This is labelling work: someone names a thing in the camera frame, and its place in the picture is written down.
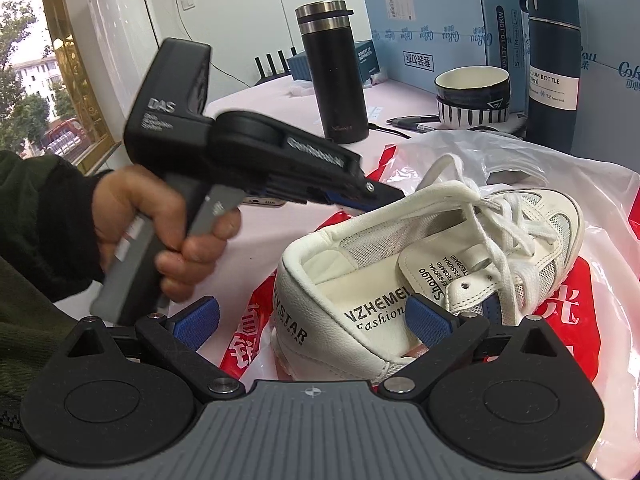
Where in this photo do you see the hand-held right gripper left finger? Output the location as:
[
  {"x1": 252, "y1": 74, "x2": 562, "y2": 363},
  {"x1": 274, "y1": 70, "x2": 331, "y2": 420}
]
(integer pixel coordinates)
[{"x1": 65, "y1": 296, "x2": 246, "y2": 400}]

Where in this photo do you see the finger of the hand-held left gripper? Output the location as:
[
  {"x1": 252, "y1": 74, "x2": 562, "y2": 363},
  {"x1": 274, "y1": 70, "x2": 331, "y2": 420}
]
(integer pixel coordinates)
[{"x1": 325, "y1": 177, "x2": 405, "y2": 212}]

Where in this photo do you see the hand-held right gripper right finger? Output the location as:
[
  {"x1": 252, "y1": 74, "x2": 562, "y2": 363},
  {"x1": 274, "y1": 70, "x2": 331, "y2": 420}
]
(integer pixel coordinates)
[{"x1": 377, "y1": 294, "x2": 573, "y2": 400}]

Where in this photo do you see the white sneaker shoe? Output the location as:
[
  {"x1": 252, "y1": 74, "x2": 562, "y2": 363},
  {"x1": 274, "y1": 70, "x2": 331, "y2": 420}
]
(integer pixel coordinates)
[{"x1": 272, "y1": 182, "x2": 586, "y2": 384}]

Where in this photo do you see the person's left forearm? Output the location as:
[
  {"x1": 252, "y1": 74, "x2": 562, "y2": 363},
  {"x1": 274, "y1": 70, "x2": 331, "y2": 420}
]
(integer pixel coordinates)
[{"x1": 0, "y1": 150, "x2": 121, "y2": 307}]

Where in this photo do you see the person's left hand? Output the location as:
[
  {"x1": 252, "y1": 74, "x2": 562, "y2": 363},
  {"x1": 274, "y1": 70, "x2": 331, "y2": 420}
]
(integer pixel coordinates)
[{"x1": 93, "y1": 169, "x2": 243, "y2": 303}]

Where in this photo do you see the black marker pen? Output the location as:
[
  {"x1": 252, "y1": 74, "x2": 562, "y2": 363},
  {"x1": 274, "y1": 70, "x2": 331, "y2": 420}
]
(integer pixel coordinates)
[{"x1": 387, "y1": 114, "x2": 442, "y2": 127}]

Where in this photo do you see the black router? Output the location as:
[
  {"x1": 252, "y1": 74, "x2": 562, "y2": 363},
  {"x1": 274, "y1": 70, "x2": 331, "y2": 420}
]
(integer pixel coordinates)
[{"x1": 255, "y1": 49, "x2": 302, "y2": 87}]

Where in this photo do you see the black steel thermos tumbler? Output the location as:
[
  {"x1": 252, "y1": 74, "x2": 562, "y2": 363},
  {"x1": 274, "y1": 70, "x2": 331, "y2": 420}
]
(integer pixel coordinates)
[{"x1": 295, "y1": 1, "x2": 370, "y2": 145}]

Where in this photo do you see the white striped bowl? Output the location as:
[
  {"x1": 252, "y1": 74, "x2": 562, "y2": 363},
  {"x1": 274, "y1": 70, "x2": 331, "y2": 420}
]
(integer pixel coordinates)
[{"x1": 436, "y1": 95, "x2": 512, "y2": 128}]

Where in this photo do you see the small blue box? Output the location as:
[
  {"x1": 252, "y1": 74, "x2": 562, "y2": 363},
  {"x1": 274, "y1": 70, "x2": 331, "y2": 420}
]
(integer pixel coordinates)
[{"x1": 290, "y1": 40, "x2": 382, "y2": 84}]

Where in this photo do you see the dark blue bowl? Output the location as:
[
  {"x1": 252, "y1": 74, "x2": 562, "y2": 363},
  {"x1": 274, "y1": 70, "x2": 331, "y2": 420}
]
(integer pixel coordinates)
[{"x1": 434, "y1": 66, "x2": 511, "y2": 112}]

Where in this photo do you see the white air conditioner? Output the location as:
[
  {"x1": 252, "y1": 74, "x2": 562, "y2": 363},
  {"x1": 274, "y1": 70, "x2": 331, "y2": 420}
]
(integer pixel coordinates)
[{"x1": 82, "y1": 0, "x2": 167, "y2": 127}]

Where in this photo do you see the red and white plastic bag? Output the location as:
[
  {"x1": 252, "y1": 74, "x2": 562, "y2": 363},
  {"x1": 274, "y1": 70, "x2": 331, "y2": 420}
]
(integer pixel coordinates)
[{"x1": 220, "y1": 130, "x2": 640, "y2": 462}]

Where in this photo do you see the light blue carton white label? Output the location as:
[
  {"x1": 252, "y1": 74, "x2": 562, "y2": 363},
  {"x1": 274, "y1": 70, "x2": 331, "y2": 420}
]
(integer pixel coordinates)
[{"x1": 362, "y1": 0, "x2": 527, "y2": 114}]

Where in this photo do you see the dark blue vacuum bottle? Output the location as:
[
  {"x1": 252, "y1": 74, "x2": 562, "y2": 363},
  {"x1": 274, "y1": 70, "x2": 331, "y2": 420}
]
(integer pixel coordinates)
[{"x1": 518, "y1": 0, "x2": 582, "y2": 154}]

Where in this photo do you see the window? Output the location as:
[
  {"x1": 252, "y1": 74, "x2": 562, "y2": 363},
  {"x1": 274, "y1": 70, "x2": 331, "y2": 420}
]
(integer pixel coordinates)
[{"x1": 0, "y1": 0, "x2": 122, "y2": 177}]

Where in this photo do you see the large light blue carton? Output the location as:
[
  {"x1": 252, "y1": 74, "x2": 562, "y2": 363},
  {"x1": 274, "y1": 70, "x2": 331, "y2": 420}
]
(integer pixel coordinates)
[{"x1": 515, "y1": 0, "x2": 640, "y2": 162}]

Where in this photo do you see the thin black cable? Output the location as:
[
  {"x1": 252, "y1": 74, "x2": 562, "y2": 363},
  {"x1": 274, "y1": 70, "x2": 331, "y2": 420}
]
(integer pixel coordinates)
[{"x1": 367, "y1": 121, "x2": 427, "y2": 137}]

